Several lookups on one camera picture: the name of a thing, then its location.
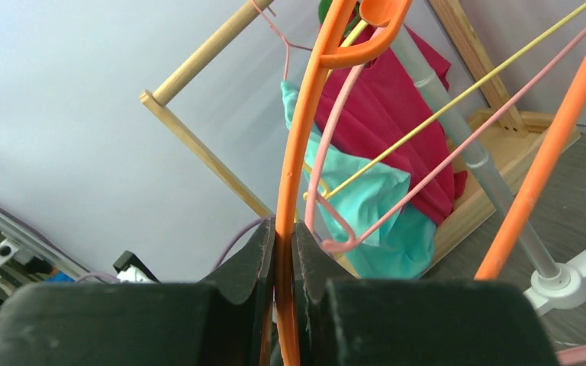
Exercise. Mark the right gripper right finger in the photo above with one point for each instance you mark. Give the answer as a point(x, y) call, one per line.
point(344, 320)

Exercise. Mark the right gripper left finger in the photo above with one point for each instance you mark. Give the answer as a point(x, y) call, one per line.
point(223, 319)

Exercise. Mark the pink metal-hook hanger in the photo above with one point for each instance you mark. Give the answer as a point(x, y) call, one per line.
point(424, 151)

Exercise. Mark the yellow hanger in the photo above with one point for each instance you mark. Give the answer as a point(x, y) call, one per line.
point(315, 172)

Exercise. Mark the orange plastic hanger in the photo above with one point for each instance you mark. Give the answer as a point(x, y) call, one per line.
point(326, 55)

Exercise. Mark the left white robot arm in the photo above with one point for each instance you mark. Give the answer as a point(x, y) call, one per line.
point(130, 268)

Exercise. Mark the teal t-shirt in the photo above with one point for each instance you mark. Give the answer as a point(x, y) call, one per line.
point(379, 212)

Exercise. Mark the white metal clothes rack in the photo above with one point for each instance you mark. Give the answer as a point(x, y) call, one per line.
point(499, 165)

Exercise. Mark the magenta garment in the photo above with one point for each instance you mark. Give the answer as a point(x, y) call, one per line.
point(383, 107)

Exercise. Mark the thin pink wire hanger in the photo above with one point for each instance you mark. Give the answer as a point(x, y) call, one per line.
point(288, 45)

